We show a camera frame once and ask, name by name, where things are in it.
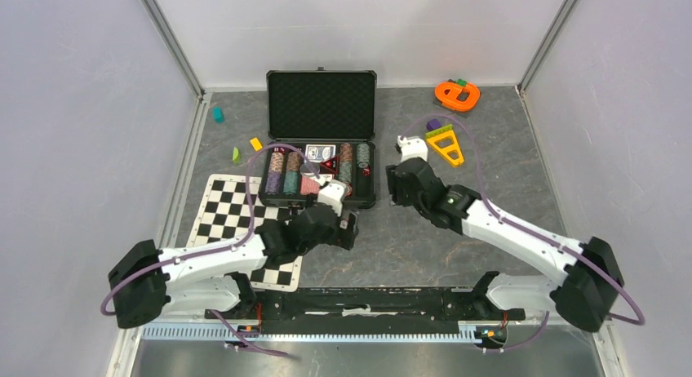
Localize pink brown chip roll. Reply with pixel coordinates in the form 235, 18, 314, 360
268, 151, 285, 174

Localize green blue chip roll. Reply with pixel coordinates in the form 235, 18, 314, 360
338, 162, 353, 184

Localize teal toy block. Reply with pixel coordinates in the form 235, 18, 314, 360
212, 107, 224, 123

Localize brown 100 chip roll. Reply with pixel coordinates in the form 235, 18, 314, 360
286, 152, 302, 173

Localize black poker carrying case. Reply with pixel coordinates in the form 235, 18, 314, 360
259, 69, 377, 209

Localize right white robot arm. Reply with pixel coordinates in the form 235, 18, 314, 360
386, 136, 624, 332

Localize green half-round block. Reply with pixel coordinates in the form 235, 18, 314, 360
232, 147, 242, 165

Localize orange toy track piece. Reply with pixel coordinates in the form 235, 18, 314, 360
434, 79, 481, 113

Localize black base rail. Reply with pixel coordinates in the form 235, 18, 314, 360
221, 287, 526, 340

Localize teal poker chip roll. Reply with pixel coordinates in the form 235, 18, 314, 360
282, 171, 301, 196

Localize brown poker chip roll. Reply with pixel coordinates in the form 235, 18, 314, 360
339, 143, 353, 164

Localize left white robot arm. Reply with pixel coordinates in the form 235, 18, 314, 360
101, 180, 357, 329

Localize red playing card deck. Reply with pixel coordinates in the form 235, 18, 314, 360
300, 176, 321, 196

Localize black white chessboard mat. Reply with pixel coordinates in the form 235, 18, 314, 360
185, 174, 302, 292

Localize grey green chip roll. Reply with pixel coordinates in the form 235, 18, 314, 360
356, 143, 370, 169

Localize yellow triangle toy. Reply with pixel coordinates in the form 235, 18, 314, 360
425, 124, 464, 167

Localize blue playing card deck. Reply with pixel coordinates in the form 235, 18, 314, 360
304, 144, 336, 162

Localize purple poker chip roll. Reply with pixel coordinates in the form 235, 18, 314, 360
264, 171, 282, 195

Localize clear round disc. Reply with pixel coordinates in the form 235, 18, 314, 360
299, 162, 320, 177

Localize yellow toy block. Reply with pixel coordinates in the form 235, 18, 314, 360
250, 137, 264, 153

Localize purple toy block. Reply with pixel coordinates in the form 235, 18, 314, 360
426, 118, 442, 132

